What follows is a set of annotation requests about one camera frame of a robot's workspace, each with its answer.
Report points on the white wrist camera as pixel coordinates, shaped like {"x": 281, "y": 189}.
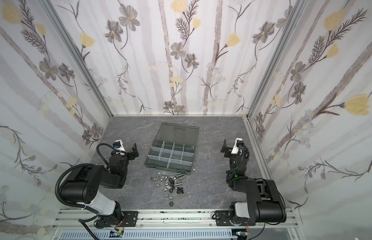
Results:
{"x": 238, "y": 147}
{"x": 118, "y": 146}

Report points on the right aluminium corner post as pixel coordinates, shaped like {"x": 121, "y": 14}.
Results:
{"x": 291, "y": 24}

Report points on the white perforated cable duct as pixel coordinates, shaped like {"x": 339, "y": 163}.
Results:
{"x": 174, "y": 234}

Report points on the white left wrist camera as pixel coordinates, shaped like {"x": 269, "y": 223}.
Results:
{"x": 118, "y": 146}

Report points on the green plastic organizer box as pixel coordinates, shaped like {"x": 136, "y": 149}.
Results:
{"x": 173, "y": 148}

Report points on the aluminium corner post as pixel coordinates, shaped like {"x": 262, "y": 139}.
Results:
{"x": 291, "y": 24}
{"x": 75, "y": 53}

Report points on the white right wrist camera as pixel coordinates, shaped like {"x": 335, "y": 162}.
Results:
{"x": 238, "y": 147}

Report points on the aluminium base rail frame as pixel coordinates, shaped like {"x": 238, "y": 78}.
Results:
{"x": 67, "y": 226}

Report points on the steel hex bolt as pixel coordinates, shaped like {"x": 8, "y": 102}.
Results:
{"x": 178, "y": 182}
{"x": 181, "y": 176}

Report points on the steel wing nut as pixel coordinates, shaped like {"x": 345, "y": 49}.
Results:
{"x": 154, "y": 179}

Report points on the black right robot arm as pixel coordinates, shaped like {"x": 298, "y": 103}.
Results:
{"x": 264, "y": 203}

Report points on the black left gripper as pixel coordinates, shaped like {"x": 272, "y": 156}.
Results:
{"x": 129, "y": 153}

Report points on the left aluminium corner post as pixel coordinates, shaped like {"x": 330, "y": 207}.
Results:
{"x": 75, "y": 53}

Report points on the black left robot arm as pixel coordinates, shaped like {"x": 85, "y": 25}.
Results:
{"x": 78, "y": 186}

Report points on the black hex bolt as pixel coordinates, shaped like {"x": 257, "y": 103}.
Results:
{"x": 180, "y": 190}

